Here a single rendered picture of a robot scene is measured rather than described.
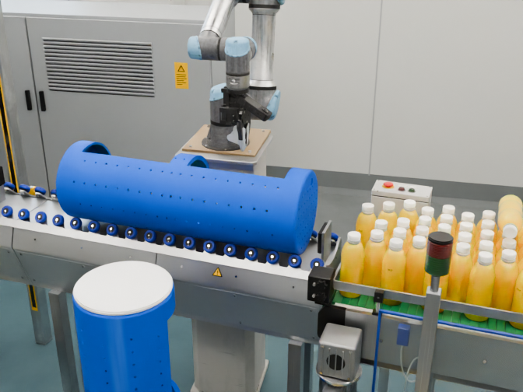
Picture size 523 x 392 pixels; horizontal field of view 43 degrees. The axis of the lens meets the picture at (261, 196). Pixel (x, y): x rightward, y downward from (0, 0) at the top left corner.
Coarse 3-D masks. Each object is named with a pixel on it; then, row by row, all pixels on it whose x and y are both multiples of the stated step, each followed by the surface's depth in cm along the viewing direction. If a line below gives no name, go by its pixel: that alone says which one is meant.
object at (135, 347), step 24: (144, 312) 179; (168, 312) 186; (96, 336) 180; (120, 336) 179; (144, 336) 181; (96, 360) 184; (120, 360) 182; (144, 360) 184; (168, 360) 191; (96, 384) 188; (120, 384) 186; (144, 384) 188; (168, 384) 194
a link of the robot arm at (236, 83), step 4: (228, 76) 207; (232, 76) 206; (240, 76) 213; (244, 76) 207; (248, 76) 208; (228, 80) 208; (232, 80) 206; (236, 80) 207; (240, 80) 206; (244, 80) 207; (248, 80) 209; (228, 84) 208; (232, 84) 207; (236, 84) 207; (240, 84) 207; (244, 84) 208; (248, 84) 209; (228, 88) 210; (232, 88) 208; (236, 88) 207; (240, 88) 208; (244, 88) 208
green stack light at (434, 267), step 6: (426, 258) 170; (432, 258) 168; (450, 258) 169; (426, 264) 171; (432, 264) 169; (438, 264) 168; (444, 264) 168; (450, 264) 170; (426, 270) 171; (432, 270) 170; (438, 270) 169; (444, 270) 169
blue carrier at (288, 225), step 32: (64, 160) 233; (96, 160) 230; (128, 160) 227; (192, 160) 226; (64, 192) 232; (96, 192) 228; (128, 192) 224; (160, 192) 220; (192, 192) 217; (224, 192) 214; (256, 192) 211; (288, 192) 208; (128, 224) 233; (160, 224) 225; (192, 224) 220; (224, 224) 215; (256, 224) 211; (288, 224) 207
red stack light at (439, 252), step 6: (426, 246) 170; (432, 246) 167; (438, 246) 166; (444, 246) 166; (450, 246) 167; (426, 252) 170; (432, 252) 168; (438, 252) 167; (444, 252) 167; (450, 252) 168; (438, 258) 168; (444, 258) 168
